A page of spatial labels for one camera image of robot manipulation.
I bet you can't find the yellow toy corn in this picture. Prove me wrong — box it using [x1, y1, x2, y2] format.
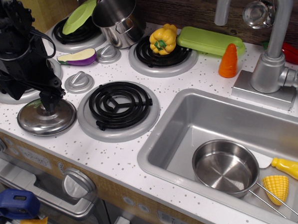
[262, 175, 289, 206]

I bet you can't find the silver oven door handle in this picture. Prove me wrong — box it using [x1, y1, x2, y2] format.
[0, 158, 95, 220]

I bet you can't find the silver toy faucet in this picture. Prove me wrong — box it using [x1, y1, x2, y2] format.
[213, 0, 298, 115]

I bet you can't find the steel cooking pot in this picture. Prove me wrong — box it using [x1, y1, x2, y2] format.
[92, 0, 146, 49]

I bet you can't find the red toy chili pepper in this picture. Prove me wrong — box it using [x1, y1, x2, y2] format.
[262, 40, 298, 68]

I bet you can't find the front grey stove knob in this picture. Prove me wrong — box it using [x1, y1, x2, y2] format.
[64, 71, 94, 94]

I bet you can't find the grey stove knob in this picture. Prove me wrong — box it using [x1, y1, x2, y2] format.
[64, 71, 94, 94]
[96, 44, 121, 64]

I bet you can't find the yellow toy bell pepper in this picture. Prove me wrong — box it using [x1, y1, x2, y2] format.
[149, 24, 177, 56]

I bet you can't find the silver oven knob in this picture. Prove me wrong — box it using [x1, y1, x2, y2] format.
[62, 168, 96, 199]

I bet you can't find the orange toy carrot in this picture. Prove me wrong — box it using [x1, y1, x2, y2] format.
[218, 44, 238, 78]

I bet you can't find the steel pot lid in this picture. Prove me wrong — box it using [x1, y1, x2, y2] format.
[17, 99, 77, 136]

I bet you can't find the hanging steel ladle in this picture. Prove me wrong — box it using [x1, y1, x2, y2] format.
[243, 0, 277, 29]

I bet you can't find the grey sink basin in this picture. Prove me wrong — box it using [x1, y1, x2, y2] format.
[137, 89, 298, 224]

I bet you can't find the front left stove burner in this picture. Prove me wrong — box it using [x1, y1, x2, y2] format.
[0, 59, 63, 105]

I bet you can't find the blue clamp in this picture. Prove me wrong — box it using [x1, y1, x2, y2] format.
[0, 188, 40, 220]

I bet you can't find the front right black burner coil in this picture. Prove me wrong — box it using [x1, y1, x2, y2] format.
[88, 81, 153, 131]

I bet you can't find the toy eggplant half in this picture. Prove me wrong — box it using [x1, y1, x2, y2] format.
[57, 48, 97, 66]

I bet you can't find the back right black burner coil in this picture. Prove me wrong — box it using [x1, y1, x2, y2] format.
[134, 33, 194, 69]

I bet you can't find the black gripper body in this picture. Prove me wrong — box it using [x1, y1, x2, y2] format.
[0, 53, 63, 100]

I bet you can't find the black burner coil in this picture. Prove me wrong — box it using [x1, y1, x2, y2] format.
[52, 17, 101, 44]
[134, 33, 194, 69]
[88, 81, 153, 131]

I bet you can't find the back grey stove knob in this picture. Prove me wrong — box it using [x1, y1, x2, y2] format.
[96, 44, 121, 64]

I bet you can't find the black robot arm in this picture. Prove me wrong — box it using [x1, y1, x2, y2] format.
[0, 0, 65, 112]

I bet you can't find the yellow handled toy knife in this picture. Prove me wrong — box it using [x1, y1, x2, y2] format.
[251, 150, 298, 180]

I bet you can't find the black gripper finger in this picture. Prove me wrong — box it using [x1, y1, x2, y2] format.
[39, 89, 65, 113]

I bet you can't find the back left black burner coil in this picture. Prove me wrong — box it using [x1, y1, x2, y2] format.
[52, 17, 101, 44]

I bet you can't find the steel saucepan with handle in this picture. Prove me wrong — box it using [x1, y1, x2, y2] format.
[192, 139, 298, 222]

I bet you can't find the black cable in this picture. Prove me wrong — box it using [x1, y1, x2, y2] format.
[29, 28, 57, 60]

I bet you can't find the green plastic plate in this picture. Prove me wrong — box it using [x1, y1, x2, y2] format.
[62, 0, 97, 35]

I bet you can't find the green plastic cutting board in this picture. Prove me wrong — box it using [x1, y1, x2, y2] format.
[176, 26, 246, 57]

